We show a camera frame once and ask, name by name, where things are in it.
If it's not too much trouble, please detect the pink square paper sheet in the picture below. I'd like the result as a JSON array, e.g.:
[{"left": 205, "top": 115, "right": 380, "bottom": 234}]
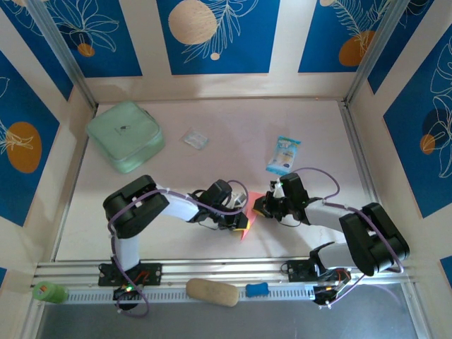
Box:
[{"left": 240, "top": 190, "right": 264, "bottom": 243}]

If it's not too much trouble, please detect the blue snack packet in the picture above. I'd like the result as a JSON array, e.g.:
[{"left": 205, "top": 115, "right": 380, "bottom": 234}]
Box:
[{"left": 265, "top": 136, "right": 302, "bottom": 177}]

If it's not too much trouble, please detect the small clear plastic packet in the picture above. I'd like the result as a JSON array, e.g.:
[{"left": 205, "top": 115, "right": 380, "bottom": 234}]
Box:
[{"left": 182, "top": 129, "right": 210, "bottom": 152}]

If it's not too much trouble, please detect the blue bone-shaped sponge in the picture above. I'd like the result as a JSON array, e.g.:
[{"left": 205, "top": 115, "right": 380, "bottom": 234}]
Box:
[{"left": 245, "top": 282, "right": 269, "bottom": 298}]

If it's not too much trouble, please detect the black controller board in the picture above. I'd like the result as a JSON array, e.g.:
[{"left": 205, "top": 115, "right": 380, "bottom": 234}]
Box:
[
  {"left": 112, "top": 285, "right": 144, "bottom": 311},
  {"left": 312, "top": 285, "right": 342, "bottom": 307}
]

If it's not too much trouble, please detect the mint green zip pouch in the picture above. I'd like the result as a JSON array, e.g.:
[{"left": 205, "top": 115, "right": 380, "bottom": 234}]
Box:
[{"left": 86, "top": 101, "right": 166, "bottom": 174}]

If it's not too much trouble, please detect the green bottle with orange cap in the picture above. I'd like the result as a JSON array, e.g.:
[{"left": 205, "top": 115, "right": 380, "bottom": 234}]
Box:
[{"left": 31, "top": 280, "right": 70, "bottom": 304}]

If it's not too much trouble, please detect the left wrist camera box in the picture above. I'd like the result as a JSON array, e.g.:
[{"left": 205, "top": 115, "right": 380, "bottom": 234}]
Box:
[{"left": 229, "top": 192, "right": 249, "bottom": 210}]

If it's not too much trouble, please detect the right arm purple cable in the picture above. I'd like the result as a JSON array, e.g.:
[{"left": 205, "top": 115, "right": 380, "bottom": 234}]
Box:
[{"left": 292, "top": 167, "right": 405, "bottom": 310}]

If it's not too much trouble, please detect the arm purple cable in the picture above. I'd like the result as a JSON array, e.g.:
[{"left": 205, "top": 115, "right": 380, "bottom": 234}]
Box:
[
  {"left": 292, "top": 167, "right": 405, "bottom": 310},
  {"left": 107, "top": 179, "right": 251, "bottom": 318}
]

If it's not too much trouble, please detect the aluminium mounting rail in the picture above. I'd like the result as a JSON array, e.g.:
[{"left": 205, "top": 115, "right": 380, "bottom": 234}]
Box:
[{"left": 33, "top": 254, "right": 421, "bottom": 285}]

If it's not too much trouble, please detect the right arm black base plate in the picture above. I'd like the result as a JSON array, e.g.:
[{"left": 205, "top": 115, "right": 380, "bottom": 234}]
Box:
[{"left": 286, "top": 259, "right": 350, "bottom": 283}]

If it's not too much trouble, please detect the aluminium side rail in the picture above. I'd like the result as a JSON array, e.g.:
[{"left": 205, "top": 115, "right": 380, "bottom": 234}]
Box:
[{"left": 338, "top": 100, "right": 396, "bottom": 254}]

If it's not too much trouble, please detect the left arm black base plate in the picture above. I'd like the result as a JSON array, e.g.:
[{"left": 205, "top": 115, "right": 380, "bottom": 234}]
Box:
[{"left": 97, "top": 263, "right": 163, "bottom": 287}]

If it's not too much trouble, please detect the slotted grey cable duct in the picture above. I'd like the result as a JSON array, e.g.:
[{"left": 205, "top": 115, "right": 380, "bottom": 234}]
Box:
[{"left": 65, "top": 285, "right": 315, "bottom": 304}]

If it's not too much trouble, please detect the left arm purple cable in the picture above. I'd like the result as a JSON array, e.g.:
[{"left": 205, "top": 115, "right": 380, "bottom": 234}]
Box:
[{"left": 107, "top": 179, "right": 251, "bottom": 318}]

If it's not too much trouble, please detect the aluminium frame post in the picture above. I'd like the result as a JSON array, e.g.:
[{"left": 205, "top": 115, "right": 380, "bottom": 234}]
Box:
[
  {"left": 344, "top": 0, "right": 405, "bottom": 107},
  {"left": 26, "top": 0, "right": 98, "bottom": 110}
]

